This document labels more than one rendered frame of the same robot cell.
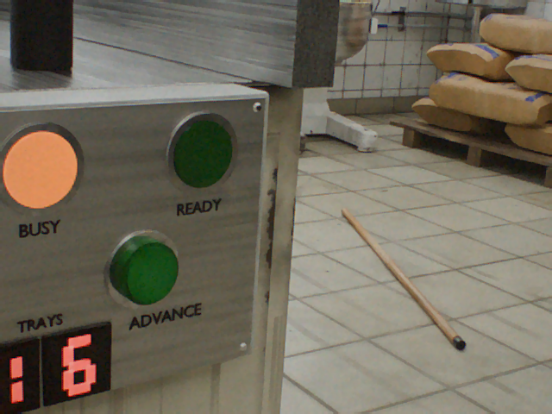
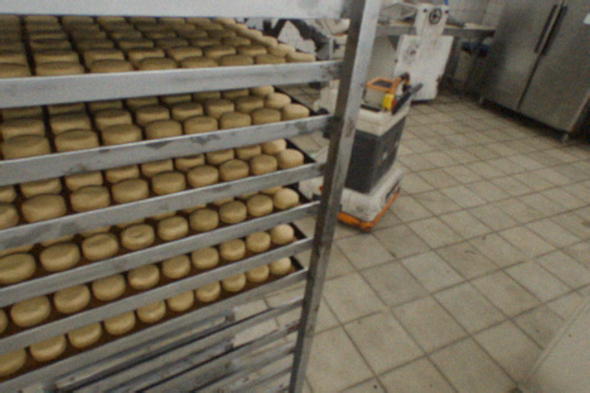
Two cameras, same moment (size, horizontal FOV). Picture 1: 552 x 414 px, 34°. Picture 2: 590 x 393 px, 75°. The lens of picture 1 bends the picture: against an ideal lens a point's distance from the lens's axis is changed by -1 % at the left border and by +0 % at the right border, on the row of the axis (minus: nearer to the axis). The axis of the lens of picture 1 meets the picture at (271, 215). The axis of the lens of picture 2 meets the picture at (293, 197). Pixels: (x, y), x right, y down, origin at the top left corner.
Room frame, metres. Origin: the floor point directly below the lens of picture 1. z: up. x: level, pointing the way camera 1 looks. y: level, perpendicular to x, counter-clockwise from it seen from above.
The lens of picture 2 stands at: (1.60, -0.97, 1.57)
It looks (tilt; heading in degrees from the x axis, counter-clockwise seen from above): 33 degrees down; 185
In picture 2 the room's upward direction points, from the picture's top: 7 degrees clockwise
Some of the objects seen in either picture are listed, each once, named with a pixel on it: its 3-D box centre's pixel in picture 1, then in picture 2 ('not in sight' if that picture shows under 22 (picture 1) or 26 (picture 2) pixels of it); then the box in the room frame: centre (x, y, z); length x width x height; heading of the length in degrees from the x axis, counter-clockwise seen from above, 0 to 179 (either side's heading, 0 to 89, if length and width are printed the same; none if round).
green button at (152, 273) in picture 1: (143, 270); not in sight; (0.40, 0.06, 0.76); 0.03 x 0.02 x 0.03; 128
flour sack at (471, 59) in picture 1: (503, 59); not in sight; (4.71, -1.13, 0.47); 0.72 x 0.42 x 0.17; 125
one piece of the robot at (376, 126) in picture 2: not in sight; (369, 133); (-0.84, -0.75, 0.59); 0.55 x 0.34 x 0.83; 158
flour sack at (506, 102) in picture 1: (505, 97); not in sight; (4.37, -1.08, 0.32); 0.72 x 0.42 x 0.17; 39
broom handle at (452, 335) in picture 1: (391, 264); not in sight; (2.66, -0.38, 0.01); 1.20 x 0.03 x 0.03; 11
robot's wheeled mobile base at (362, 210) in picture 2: not in sight; (346, 183); (-0.87, -0.83, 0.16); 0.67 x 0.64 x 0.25; 68
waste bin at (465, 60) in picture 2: not in sight; (473, 66); (-4.78, 0.95, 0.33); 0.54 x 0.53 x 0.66; 34
